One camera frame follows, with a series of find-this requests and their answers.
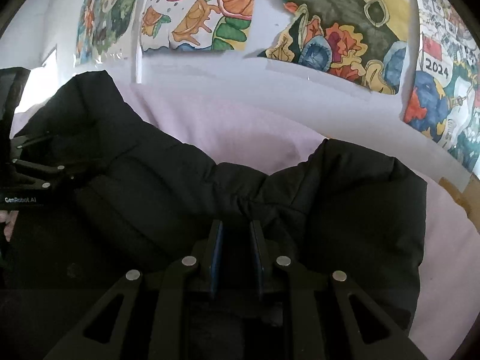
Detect anime girl drawing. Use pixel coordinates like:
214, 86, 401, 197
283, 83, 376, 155
74, 0, 137, 66

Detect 2024 astronaut drawing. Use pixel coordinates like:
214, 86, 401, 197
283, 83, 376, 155
403, 0, 479, 175

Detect orange fruit drink drawing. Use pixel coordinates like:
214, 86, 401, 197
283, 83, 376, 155
140, 0, 255, 53

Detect left hand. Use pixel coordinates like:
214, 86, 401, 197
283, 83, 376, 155
0, 211, 19, 242

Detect dinosaur flowers drawing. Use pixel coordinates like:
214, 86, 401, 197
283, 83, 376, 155
260, 0, 409, 95

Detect pink bed sheet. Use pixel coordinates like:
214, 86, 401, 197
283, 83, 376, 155
11, 79, 479, 359

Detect black puffer jacket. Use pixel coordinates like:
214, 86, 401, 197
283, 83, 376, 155
1, 72, 409, 359

